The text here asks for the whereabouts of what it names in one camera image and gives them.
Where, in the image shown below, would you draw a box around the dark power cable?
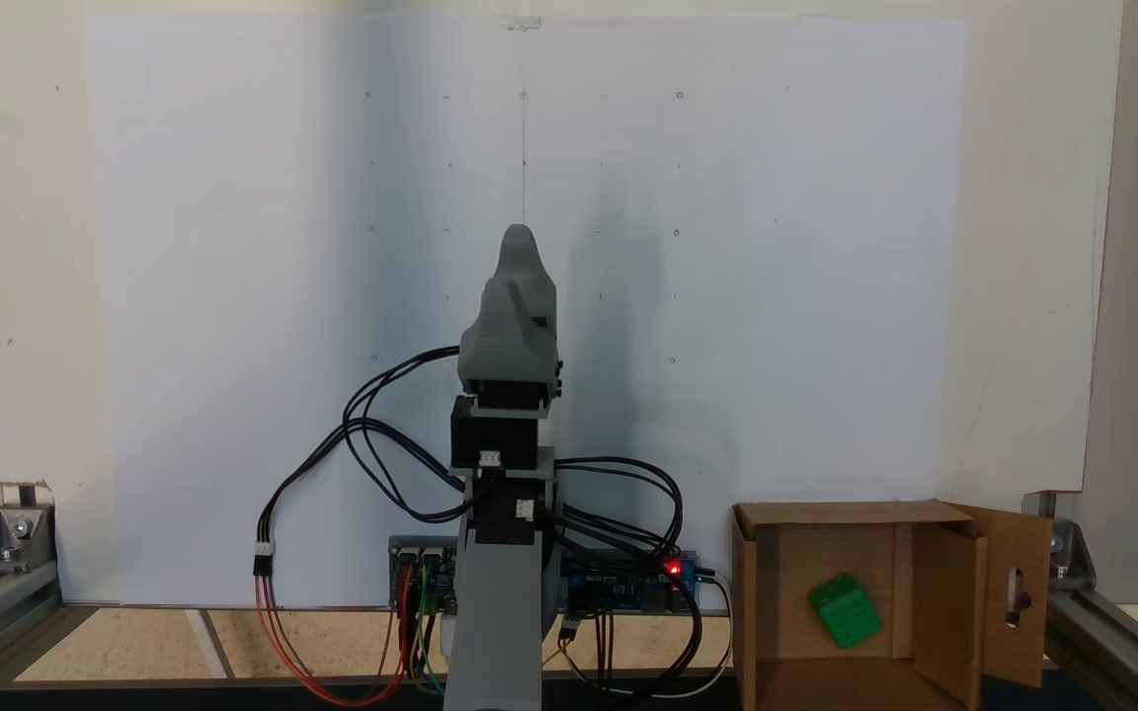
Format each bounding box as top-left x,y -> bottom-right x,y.
557,578 -> 707,699

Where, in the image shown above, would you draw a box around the dark cable with white plug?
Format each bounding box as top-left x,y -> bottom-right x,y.
253,420 -> 476,578

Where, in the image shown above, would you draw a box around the orange red wire bundle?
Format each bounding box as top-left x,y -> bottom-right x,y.
254,575 -> 415,707

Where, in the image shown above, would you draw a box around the green dice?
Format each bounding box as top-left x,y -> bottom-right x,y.
807,573 -> 883,650

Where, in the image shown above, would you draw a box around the green jumper wire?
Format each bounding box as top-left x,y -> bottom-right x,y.
417,589 -> 448,698

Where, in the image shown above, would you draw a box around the circuit board with white connector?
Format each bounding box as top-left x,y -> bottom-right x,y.
388,535 -> 460,612

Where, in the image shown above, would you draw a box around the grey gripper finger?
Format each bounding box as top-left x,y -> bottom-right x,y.
500,224 -> 559,344
459,276 -> 520,348

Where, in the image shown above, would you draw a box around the brown cardboard box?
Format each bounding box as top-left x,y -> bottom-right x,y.
730,499 -> 1056,711

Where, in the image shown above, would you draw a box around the metal corner bracket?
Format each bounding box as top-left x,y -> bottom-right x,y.
0,503 -> 57,575
1023,491 -> 1096,595

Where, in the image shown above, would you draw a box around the blue circuit board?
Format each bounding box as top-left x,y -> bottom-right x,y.
557,549 -> 701,616

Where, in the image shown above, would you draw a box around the aluminium frame post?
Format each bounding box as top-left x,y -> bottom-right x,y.
1071,0 -> 1138,605

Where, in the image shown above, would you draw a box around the black arm servo cable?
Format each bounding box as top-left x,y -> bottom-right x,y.
537,455 -> 687,566

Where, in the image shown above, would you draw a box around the black gripper servo cable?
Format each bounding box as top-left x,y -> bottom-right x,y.
341,345 -> 479,525

